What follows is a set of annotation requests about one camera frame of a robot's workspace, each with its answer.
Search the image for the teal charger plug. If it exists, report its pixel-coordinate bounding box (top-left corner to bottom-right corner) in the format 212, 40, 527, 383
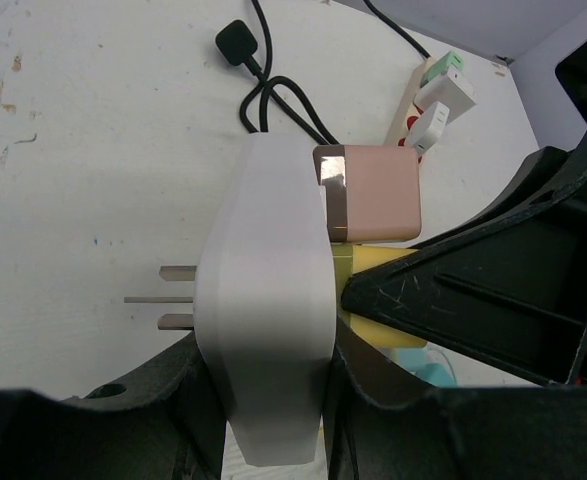
389, 347, 458, 388

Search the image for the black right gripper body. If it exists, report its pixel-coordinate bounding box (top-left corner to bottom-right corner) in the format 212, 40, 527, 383
407, 24, 587, 386

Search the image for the black power cord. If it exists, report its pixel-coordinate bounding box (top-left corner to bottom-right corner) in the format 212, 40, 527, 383
214, 0, 434, 147

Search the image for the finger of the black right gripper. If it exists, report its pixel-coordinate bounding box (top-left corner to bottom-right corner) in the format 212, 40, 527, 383
340, 219, 587, 386

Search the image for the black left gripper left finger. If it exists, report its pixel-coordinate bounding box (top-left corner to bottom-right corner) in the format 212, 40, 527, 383
0, 334, 226, 479

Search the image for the pink charger plug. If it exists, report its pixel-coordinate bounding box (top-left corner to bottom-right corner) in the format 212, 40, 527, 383
313, 145, 422, 243

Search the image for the green charger on beige strip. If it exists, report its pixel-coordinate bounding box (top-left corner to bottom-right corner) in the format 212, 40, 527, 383
420, 50, 464, 86

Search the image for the white charger on beige strip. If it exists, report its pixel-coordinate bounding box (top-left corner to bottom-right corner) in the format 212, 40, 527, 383
404, 101, 450, 156

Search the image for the beige power strip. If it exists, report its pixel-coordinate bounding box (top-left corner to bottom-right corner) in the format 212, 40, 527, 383
383, 58, 435, 146

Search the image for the white triangular power socket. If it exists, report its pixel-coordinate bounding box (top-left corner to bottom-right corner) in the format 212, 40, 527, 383
123, 132, 337, 467

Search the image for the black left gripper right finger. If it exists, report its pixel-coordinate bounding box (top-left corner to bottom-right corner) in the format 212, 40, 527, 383
322, 321, 587, 479

